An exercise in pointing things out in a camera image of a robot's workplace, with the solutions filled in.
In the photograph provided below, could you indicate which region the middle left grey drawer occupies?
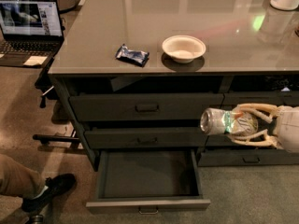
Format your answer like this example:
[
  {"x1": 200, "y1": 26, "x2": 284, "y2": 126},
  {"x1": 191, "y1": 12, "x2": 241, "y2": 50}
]
[{"x1": 84, "y1": 127, "x2": 206, "y2": 148}]

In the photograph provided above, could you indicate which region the tan trouser leg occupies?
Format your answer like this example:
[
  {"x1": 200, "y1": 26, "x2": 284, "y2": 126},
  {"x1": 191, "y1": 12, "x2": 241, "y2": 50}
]
[{"x1": 0, "y1": 154, "x2": 45, "y2": 199}]

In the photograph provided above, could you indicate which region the white paper bowl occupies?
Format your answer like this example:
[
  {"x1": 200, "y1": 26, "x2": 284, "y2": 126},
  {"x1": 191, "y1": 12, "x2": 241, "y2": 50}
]
[{"x1": 162, "y1": 35, "x2": 206, "y2": 63}]

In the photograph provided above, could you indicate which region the white sticky note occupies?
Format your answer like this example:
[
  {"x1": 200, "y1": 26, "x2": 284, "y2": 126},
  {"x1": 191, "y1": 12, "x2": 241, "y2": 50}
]
[{"x1": 23, "y1": 56, "x2": 47, "y2": 66}]

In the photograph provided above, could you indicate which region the bottom right grey drawer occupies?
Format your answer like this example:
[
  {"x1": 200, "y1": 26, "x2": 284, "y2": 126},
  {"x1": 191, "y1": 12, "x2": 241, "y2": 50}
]
[{"x1": 198, "y1": 148, "x2": 299, "y2": 167}]

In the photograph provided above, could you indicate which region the blue snack packet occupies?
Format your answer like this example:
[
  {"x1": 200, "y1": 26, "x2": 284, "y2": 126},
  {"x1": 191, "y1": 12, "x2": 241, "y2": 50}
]
[{"x1": 115, "y1": 44, "x2": 150, "y2": 67}]

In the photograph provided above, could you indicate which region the black chair base leg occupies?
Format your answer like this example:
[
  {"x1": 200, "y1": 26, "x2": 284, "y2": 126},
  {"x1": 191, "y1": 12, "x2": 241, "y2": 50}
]
[{"x1": 33, "y1": 134, "x2": 79, "y2": 145}]

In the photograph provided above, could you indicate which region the black open laptop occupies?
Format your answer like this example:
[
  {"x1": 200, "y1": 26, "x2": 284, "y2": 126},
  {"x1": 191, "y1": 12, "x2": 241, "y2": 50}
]
[{"x1": 0, "y1": 0, "x2": 64, "y2": 67}]

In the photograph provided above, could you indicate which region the top right grey drawer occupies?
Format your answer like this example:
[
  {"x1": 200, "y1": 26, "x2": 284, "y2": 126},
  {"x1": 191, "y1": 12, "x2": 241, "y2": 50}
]
[{"x1": 221, "y1": 91, "x2": 299, "y2": 107}]

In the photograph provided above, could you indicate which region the top left grey drawer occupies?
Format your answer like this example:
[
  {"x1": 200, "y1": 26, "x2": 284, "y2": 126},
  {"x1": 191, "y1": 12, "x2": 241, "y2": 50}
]
[{"x1": 69, "y1": 93, "x2": 223, "y2": 121}]

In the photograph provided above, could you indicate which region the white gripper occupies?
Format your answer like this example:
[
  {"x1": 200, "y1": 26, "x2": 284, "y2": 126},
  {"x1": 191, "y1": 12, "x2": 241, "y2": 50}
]
[{"x1": 228, "y1": 103, "x2": 299, "y2": 153}]

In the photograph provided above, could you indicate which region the open bottom left drawer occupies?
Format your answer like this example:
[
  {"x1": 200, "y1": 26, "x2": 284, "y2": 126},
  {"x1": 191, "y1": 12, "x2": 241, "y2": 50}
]
[{"x1": 86, "y1": 149, "x2": 210, "y2": 215}]

